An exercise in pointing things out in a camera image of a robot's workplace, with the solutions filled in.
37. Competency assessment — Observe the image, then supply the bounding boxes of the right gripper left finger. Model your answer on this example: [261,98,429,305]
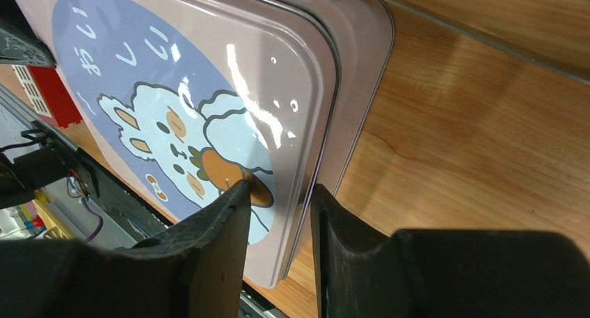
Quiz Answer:
[1,180,251,317]

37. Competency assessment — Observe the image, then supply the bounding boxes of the red small box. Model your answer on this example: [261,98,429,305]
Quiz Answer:
[11,65,83,129]

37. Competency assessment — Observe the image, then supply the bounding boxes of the silver compartment tin box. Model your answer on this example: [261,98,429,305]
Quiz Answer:
[239,0,396,280]

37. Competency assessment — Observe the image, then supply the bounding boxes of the silver tin lid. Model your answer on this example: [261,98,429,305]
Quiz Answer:
[16,0,341,288]

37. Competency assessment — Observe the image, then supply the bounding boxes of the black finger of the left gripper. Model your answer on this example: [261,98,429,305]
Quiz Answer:
[1,0,56,67]

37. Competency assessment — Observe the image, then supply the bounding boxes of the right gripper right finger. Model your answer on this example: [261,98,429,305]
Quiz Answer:
[310,184,589,317]

